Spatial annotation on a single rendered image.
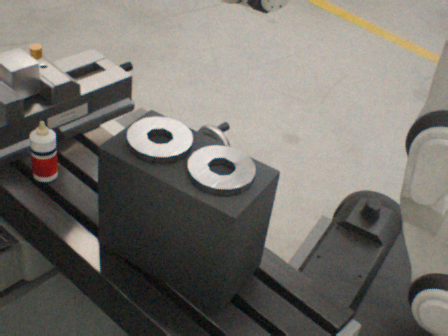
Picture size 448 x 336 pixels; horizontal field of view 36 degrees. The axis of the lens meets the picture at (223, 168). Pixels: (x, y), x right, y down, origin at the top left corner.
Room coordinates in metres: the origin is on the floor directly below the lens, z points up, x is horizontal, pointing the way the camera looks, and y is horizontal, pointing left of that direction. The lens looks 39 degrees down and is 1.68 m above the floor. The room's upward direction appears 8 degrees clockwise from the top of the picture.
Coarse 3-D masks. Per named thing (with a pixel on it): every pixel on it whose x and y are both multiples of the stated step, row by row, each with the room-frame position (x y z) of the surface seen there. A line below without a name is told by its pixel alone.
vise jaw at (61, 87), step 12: (36, 60) 1.02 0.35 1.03; (48, 60) 1.05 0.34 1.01; (48, 72) 0.99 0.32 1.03; (60, 72) 1.00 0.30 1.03; (48, 84) 0.96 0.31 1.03; (60, 84) 0.96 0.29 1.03; (72, 84) 0.98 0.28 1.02; (48, 96) 0.95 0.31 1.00; (60, 96) 0.96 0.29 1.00; (72, 96) 0.98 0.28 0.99
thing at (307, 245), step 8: (320, 224) 1.39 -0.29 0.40; (328, 224) 1.39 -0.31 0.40; (312, 232) 1.35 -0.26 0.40; (320, 232) 1.36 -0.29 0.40; (304, 240) 1.32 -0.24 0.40; (312, 240) 1.32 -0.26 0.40; (304, 248) 1.29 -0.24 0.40; (312, 248) 1.29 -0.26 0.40; (296, 256) 1.26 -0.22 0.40; (304, 256) 1.26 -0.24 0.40; (296, 264) 1.23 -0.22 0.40
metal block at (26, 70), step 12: (0, 60) 0.96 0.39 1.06; (12, 60) 0.96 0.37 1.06; (24, 60) 0.97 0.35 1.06; (0, 72) 0.95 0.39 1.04; (12, 72) 0.93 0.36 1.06; (24, 72) 0.95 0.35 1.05; (36, 72) 0.96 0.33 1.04; (12, 84) 0.93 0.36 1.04; (24, 84) 0.94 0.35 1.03; (36, 84) 0.96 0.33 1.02; (24, 96) 0.94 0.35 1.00
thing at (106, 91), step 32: (64, 64) 1.09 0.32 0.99; (96, 64) 1.11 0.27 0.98; (0, 96) 0.90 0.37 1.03; (32, 96) 0.98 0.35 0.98; (96, 96) 1.02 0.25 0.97; (128, 96) 1.08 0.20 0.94; (0, 128) 0.87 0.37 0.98; (32, 128) 0.92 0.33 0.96; (64, 128) 0.96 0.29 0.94; (0, 160) 0.85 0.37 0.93
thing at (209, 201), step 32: (128, 128) 0.76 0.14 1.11; (160, 128) 0.76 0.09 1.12; (128, 160) 0.69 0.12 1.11; (160, 160) 0.70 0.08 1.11; (192, 160) 0.70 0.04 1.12; (224, 160) 0.71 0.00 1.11; (256, 160) 0.73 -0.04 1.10; (128, 192) 0.69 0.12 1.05; (160, 192) 0.67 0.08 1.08; (192, 192) 0.65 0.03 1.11; (224, 192) 0.65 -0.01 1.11; (256, 192) 0.67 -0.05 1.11; (128, 224) 0.69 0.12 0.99; (160, 224) 0.66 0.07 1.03; (192, 224) 0.64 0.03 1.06; (224, 224) 0.62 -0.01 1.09; (256, 224) 0.68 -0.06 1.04; (128, 256) 0.69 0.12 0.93; (160, 256) 0.66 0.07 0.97; (192, 256) 0.64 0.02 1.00; (224, 256) 0.62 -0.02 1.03; (256, 256) 0.70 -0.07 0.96; (192, 288) 0.64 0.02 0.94; (224, 288) 0.62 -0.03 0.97
